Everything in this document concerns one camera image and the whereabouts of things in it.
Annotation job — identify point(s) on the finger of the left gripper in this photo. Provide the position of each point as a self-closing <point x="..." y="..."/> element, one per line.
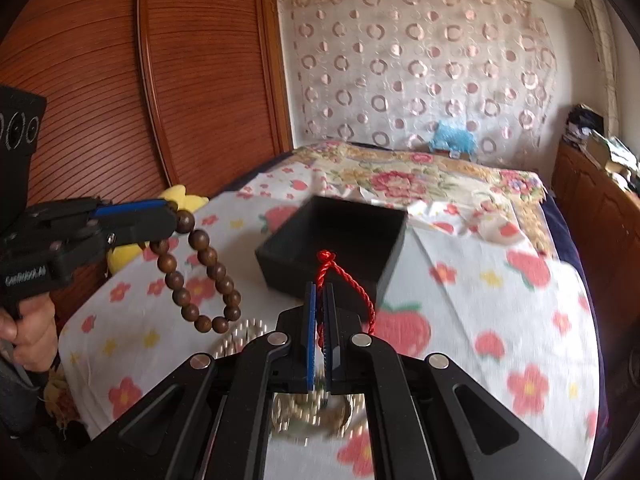
<point x="124" y="229"/>
<point x="126" y="208"/>

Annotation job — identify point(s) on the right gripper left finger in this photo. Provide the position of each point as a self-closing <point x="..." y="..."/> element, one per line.
<point x="309" y="333"/>

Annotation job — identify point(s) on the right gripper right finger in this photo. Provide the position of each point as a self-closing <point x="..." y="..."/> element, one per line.
<point x="332" y="349"/>

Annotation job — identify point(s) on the black jewelry box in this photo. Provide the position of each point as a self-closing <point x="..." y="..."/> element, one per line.
<point x="365" y="239"/>

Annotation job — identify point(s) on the person's left hand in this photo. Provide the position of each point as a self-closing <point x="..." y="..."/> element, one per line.
<point x="32" y="339"/>

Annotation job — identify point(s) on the yellow plush toy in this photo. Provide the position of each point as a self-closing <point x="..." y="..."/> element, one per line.
<point x="176" y="198"/>

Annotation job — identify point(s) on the white strawberry flower sheet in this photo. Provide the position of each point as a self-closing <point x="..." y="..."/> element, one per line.
<point x="518" y="323"/>

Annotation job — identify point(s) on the floral bed quilt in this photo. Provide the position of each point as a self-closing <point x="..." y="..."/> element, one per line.
<point x="400" y="178"/>

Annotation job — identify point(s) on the blue plush toy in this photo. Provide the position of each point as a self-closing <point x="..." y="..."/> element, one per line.
<point x="447" y="138"/>

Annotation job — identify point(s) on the sheer pink circle curtain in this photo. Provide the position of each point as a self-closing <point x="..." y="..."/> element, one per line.
<point x="386" y="72"/>

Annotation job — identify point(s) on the brown wooden side cabinet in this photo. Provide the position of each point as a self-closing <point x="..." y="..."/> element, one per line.
<point x="604" y="223"/>

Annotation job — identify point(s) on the clutter on cabinet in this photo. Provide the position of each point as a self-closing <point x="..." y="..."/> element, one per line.
<point x="584" y="130"/>

